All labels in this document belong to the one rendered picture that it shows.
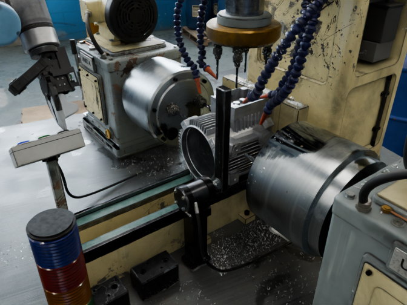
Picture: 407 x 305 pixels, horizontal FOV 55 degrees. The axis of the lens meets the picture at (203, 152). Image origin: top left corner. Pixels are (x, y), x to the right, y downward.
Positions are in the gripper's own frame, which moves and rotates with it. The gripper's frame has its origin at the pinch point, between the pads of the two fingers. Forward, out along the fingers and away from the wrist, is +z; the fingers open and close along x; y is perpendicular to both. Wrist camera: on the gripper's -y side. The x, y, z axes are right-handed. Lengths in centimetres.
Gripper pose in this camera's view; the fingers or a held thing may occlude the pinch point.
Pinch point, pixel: (60, 126)
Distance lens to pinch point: 109.0
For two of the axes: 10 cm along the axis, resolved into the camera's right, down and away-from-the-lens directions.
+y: 8.1, -3.0, 5.1
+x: -5.1, 1.0, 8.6
